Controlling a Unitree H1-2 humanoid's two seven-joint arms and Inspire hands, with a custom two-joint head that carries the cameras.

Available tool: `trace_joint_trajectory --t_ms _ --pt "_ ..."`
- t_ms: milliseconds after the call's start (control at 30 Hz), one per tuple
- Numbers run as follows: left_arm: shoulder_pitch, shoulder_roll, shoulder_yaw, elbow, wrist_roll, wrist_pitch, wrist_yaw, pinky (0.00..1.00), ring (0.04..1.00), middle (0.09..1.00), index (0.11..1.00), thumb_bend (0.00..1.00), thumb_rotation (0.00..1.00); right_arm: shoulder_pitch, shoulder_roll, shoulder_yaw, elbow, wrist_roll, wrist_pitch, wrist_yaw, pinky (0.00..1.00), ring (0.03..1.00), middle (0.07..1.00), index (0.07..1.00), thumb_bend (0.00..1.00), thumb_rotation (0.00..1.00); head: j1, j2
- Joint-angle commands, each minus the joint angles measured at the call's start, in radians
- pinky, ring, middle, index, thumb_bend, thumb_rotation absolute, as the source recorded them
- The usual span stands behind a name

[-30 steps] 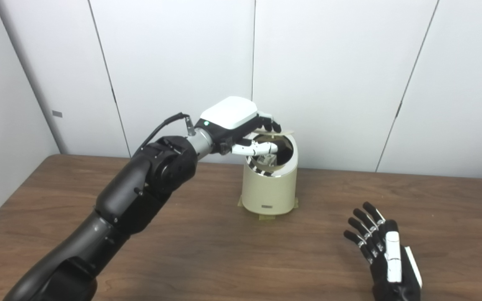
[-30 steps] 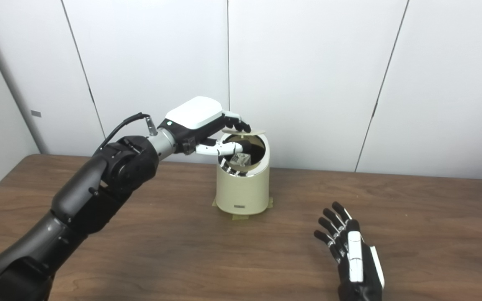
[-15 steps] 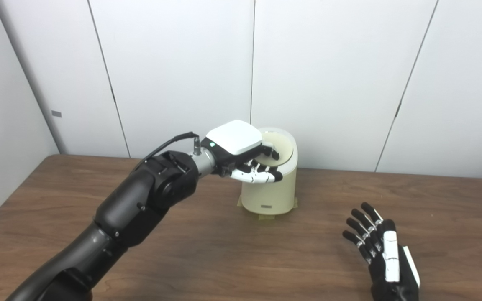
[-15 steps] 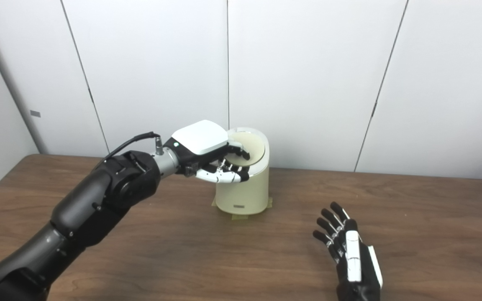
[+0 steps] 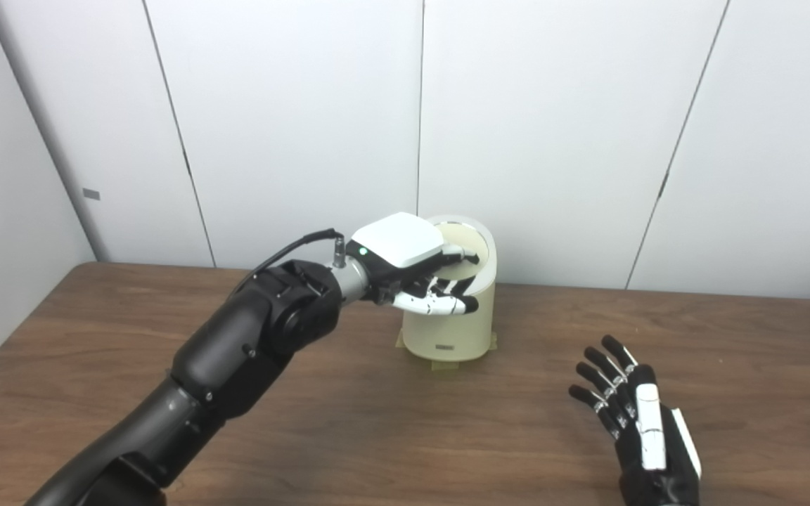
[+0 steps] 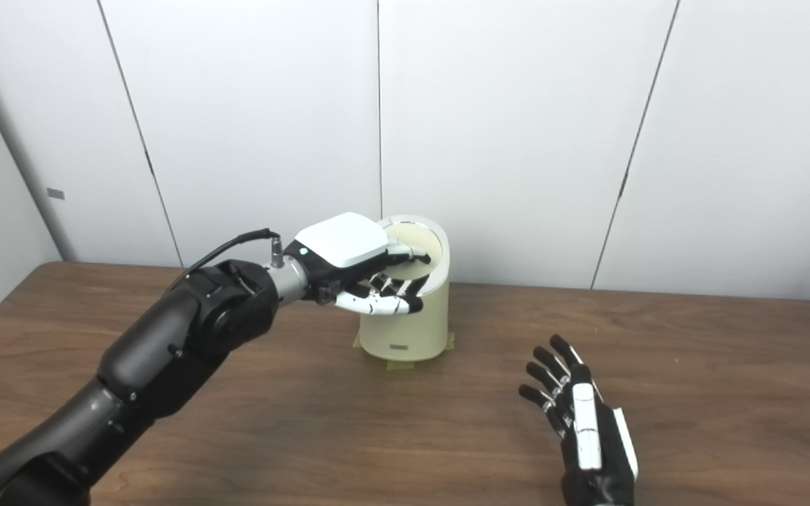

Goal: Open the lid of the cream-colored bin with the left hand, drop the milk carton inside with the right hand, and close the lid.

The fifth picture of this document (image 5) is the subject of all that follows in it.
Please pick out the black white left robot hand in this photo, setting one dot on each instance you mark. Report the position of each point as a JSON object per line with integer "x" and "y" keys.
{"x": 401, "y": 242}

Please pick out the small gray wall label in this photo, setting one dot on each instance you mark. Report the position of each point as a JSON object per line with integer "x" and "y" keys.
{"x": 91, "y": 194}

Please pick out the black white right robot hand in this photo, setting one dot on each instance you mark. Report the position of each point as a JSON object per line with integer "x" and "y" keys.
{"x": 651, "y": 436}

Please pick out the cream-colored trash bin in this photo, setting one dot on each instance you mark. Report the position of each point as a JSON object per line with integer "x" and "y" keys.
{"x": 451, "y": 334}

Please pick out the round cream bin lid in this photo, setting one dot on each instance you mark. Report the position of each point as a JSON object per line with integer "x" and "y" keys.
{"x": 468, "y": 239}

